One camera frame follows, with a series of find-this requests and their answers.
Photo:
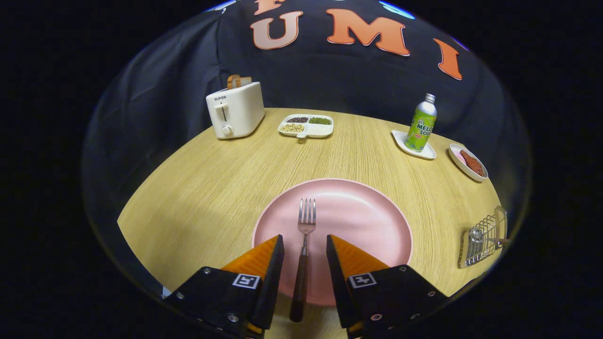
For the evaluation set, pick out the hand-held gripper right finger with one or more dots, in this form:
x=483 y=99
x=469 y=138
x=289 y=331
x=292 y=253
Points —
x=337 y=282

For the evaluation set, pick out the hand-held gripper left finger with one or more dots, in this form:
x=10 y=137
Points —
x=273 y=282

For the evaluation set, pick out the metal spoon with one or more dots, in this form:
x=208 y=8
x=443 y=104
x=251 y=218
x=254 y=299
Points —
x=476 y=234

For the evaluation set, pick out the pink plate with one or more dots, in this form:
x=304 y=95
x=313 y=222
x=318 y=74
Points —
x=358 y=221

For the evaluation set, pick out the white divided dish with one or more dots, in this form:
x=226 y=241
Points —
x=319 y=130

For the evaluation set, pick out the pile of yellow beans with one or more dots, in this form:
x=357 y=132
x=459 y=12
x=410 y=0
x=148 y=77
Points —
x=293 y=127

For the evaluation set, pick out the white square coaster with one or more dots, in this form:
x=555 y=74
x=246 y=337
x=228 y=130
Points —
x=403 y=140

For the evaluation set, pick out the pile of green beans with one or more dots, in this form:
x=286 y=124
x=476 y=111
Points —
x=320 y=121

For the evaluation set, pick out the pile of dark beans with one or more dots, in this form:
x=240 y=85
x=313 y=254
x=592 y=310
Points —
x=297 y=119

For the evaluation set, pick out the white food plate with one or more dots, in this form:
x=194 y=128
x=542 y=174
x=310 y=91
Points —
x=459 y=165

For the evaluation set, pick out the cream toaster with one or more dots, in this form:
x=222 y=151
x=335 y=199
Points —
x=240 y=110

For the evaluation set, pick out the pink onion slice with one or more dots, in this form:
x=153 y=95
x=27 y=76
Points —
x=460 y=157

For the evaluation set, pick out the green soda bottle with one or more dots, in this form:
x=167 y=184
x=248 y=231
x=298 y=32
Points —
x=421 y=127

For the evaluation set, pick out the red meat piece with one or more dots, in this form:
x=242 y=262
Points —
x=472 y=164

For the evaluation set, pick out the brown toast slice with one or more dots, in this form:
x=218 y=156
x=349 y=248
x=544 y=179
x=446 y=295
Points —
x=234 y=81

